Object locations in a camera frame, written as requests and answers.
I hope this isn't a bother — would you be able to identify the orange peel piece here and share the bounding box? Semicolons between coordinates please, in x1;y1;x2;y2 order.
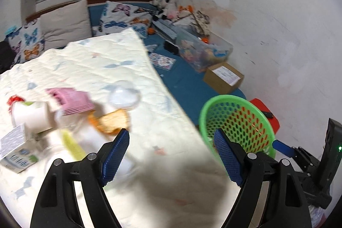
87;109;130;136

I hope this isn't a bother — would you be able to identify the pink snack wrapper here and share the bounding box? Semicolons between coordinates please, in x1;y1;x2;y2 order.
45;87;95;116

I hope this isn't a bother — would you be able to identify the clear plastic dome lid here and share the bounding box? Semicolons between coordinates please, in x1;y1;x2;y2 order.
108;80;141;109

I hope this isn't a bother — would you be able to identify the red mesh net bag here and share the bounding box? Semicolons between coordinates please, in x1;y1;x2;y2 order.
7;95;25;111

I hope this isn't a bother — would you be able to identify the yellow wrapper strip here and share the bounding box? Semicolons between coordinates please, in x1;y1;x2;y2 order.
60;129;86;161

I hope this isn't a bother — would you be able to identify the red plastic stool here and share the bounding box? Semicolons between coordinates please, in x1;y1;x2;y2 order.
250;98;280;134

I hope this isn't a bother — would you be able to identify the black remote control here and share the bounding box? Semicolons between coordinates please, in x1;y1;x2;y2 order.
262;111;274;119

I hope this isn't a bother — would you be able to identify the green plastic mesh basket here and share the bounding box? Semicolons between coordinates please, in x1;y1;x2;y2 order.
199;95;276;158

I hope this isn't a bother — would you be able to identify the small milk carton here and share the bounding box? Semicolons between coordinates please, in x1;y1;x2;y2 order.
1;124;39;173

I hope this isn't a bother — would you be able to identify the white paper cup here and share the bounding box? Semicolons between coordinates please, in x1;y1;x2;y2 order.
10;101;53;134

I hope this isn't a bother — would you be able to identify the white quilted blanket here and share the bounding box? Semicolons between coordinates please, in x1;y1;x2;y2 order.
1;29;239;227

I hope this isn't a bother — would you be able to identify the brown cardboard box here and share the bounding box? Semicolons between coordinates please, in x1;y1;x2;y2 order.
203;62;245;94

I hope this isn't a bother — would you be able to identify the clear plastic storage bin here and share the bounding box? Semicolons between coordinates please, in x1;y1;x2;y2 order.
176;28;233;72

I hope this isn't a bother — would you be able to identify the colourful picture book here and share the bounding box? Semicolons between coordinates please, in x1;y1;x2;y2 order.
149;53;176;71

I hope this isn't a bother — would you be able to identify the butterfly pillow left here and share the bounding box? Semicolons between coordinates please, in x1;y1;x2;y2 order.
5;18;45;65

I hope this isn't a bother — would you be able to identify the butterfly pillow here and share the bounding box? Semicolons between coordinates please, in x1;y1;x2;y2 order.
5;18;45;65
94;1;154;39

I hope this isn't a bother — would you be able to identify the beige pillow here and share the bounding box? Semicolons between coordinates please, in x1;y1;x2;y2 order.
40;0;92;50

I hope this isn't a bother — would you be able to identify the plush toy pile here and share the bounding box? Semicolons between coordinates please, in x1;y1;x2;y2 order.
150;0;210;35

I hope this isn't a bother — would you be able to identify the butterfly pillow right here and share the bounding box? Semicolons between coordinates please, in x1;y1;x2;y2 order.
94;1;154;39

